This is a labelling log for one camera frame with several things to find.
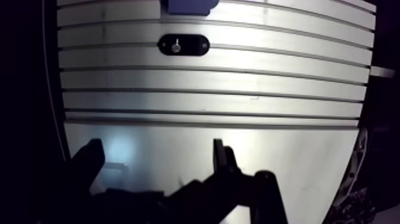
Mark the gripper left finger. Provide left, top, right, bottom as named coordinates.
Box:
left=37, top=138, right=164, bottom=224

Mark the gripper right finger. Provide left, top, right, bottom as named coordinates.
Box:
left=163, top=138, right=289, bottom=224

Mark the pale holed strip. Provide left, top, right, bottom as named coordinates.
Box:
left=321, top=127, right=376, bottom=224

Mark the black oval holder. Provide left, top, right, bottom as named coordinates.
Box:
left=157, top=33, right=211, bottom=57

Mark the dark blue-grey block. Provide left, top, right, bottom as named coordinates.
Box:
left=160, top=0, right=220, bottom=16

